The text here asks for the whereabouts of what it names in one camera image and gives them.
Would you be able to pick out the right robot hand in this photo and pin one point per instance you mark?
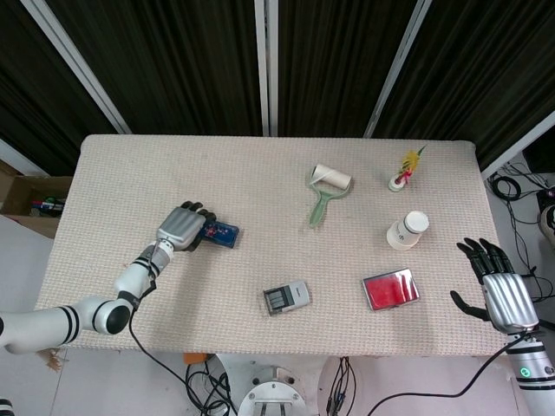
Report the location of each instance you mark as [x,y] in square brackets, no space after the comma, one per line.
[509,299]

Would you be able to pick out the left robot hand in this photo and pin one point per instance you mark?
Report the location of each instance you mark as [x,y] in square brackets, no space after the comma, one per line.
[180,225]

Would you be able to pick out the blue rectangular box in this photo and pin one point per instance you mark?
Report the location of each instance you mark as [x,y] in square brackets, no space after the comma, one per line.
[225,234]

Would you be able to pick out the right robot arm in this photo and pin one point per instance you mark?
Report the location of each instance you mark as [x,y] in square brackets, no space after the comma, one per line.
[535,377]

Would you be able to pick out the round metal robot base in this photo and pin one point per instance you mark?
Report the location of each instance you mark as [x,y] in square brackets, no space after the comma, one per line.
[273,394]

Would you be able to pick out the beige woven tablecloth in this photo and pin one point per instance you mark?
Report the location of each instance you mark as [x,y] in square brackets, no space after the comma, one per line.
[269,255]

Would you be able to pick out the red ink pad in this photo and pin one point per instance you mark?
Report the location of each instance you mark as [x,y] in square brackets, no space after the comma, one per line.
[390,289]

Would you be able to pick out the white paper cup stack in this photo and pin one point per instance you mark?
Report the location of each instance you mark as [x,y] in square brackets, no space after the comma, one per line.
[403,234]

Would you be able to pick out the small orange object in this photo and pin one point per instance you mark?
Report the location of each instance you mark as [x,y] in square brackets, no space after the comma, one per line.
[194,359]

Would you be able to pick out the grey date stamp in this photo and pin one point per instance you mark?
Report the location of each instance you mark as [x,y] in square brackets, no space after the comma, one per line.
[295,295]

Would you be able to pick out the black equipment box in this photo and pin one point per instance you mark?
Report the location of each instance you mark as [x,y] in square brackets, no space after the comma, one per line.
[542,156]

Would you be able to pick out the black pleated curtain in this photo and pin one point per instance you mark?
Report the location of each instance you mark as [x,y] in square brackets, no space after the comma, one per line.
[182,65]

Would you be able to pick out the colourful feather shuttlecock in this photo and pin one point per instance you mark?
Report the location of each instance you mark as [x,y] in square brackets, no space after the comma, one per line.
[398,182]

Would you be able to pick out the brown cardboard box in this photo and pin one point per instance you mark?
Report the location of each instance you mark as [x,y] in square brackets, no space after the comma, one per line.
[21,190]

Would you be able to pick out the white frame post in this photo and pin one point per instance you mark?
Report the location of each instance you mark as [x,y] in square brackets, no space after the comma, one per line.
[265,65]
[396,69]
[82,69]
[516,147]

